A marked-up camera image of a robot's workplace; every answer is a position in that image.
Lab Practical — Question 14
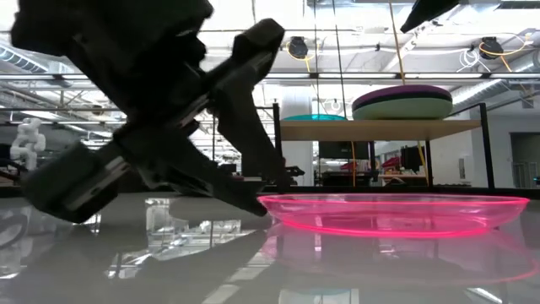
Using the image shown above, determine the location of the silver ventilation duct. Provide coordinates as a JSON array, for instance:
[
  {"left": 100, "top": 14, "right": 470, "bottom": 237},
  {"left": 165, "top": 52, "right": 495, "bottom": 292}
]
[
  {"left": 451, "top": 49, "right": 540, "bottom": 105},
  {"left": 0, "top": 43, "right": 51, "bottom": 77}
]

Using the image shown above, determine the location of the black plastic plate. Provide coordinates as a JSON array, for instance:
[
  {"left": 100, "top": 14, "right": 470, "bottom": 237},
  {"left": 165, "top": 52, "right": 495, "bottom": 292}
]
[{"left": 352, "top": 90, "right": 454, "bottom": 109}]

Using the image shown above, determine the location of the black monitor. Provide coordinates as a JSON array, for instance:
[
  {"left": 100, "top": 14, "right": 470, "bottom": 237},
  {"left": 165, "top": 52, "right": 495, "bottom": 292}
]
[
  {"left": 317, "top": 140, "right": 371, "bottom": 161},
  {"left": 399, "top": 144, "right": 428, "bottom": 173}
]

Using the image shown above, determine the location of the black metal rig frame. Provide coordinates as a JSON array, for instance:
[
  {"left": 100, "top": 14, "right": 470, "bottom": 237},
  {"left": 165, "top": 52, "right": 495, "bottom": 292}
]
[{"left": 0, "top": 184, "right": 540, "bottom": 199}]

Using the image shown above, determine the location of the pink transparent plastic plate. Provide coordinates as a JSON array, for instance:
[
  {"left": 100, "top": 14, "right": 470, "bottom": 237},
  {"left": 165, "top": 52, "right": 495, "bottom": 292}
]
[{"left": 256, "top": 193, "right": 531, "bottom": 240}]

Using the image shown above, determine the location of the blue transparent plastic plate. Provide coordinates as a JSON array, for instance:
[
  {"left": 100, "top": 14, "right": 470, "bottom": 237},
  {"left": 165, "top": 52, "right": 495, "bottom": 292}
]
[{"left": 280, "top": 113, "right": 348, "bottom": 122}]

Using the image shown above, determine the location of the yellow hanging strap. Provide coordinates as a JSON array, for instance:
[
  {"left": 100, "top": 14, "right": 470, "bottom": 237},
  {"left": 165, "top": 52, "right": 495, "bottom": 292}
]
[{"left": 416, "top": 140, "right": 429, "bottom": 187}]

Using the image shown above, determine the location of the wooden shelf black metal frame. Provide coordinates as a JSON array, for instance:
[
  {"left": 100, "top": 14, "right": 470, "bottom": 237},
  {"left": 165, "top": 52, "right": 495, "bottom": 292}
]
[{"left": 272, "top": 102, "right": 495, "bottom": 198}]

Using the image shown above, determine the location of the purple plastic plate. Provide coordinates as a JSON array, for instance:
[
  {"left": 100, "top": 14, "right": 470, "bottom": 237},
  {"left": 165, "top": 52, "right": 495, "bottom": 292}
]
[{"left": 352, "top": 84, "right": 454, "bottom": 102}]

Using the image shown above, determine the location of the black hanging cable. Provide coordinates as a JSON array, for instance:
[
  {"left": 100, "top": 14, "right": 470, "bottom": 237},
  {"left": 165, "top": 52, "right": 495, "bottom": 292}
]
[
  {"left": 312, "top": 0, "right": 319, "bottom": 115},
  {"left": 331, "top": 0, "right": 348, "bottom": 118}
]

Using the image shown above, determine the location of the black ceiling cable reel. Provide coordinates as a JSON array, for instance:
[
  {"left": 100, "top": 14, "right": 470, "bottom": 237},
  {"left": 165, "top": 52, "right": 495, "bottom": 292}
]
[
  {"left": 285, "top": 35, "right": 311, "bottom": 61},
  {"left": 478, "top": 36, "right": 506, "bottom": 61}
]

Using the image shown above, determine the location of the black overhead beam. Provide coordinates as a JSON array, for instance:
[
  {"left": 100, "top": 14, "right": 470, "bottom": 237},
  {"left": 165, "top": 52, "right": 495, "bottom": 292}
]
[{"left": 0, "top": 72, "right": 540, "bottom": 81}]

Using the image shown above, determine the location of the yellow hanging cord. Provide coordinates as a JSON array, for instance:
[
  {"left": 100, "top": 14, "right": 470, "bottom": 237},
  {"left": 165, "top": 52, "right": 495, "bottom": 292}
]
[{"left": 387, "top": 0, "right": 407, "bottom": 85}]

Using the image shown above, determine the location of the white round column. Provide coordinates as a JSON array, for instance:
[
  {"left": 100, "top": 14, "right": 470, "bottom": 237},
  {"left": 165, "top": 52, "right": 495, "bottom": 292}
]
[{"left": 279, "top": 86, "right": 316, "bottom": 187}]

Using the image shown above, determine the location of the pale green plastic plate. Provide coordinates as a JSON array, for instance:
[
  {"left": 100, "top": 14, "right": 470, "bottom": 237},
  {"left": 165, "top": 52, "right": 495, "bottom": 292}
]
[{"left": 352, "top": 97, "right": 454, "bottom": 122}]

